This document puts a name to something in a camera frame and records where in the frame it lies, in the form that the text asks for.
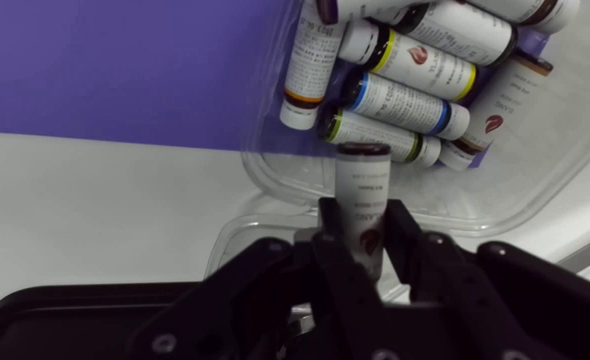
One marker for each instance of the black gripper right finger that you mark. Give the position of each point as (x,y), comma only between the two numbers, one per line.
(494,301)

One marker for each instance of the white bottle purple cap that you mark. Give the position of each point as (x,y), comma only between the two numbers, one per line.
(355,8)

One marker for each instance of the purple mat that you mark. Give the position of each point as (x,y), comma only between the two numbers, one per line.
(106,67)

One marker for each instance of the white bottle orange band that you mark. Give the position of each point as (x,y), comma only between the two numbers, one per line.
(315,61)

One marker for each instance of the white bottle dark red band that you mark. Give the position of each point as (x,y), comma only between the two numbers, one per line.
(526,11)

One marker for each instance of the small white dark-capped bottle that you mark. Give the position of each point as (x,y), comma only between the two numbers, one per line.
(365,193)

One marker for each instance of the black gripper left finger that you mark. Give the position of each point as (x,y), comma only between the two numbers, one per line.
(267,301)

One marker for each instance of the white bottle yellow bands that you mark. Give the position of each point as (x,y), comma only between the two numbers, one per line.
(434,67)

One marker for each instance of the white bottle black bands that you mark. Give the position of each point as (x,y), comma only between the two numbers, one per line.
(460,31)

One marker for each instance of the white bottle blue bands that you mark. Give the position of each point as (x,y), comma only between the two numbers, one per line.
(406,104)

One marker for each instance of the white bottle brown bands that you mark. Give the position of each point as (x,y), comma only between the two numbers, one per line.
(501,107)

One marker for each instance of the white bottle green bands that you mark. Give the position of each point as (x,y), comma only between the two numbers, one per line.
(374,131)

